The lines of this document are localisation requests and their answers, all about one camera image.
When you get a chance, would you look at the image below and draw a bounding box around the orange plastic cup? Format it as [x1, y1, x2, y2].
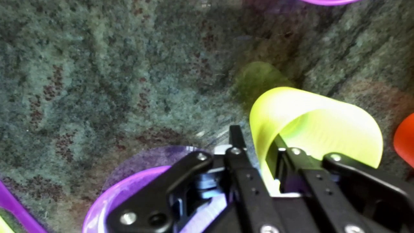
[392, 111, 414, 171]

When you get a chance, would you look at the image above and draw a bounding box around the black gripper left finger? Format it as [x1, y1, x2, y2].
[106, 124, 287, 233]

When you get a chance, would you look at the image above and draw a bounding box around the purple plastic bowl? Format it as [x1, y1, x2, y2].
[300, 0, 360, 6]

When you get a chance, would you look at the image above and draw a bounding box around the green plastic cup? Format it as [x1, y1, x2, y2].
[248, 85, 384, 196]

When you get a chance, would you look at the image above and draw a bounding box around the purple plastic plate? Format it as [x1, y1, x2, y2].
[80, 145, 228, 233]

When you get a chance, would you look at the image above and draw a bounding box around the green plastic utensil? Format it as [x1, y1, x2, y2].
[0, 213, 16, 233]

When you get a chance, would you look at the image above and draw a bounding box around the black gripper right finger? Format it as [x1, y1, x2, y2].
[276, 146, 414, 233]

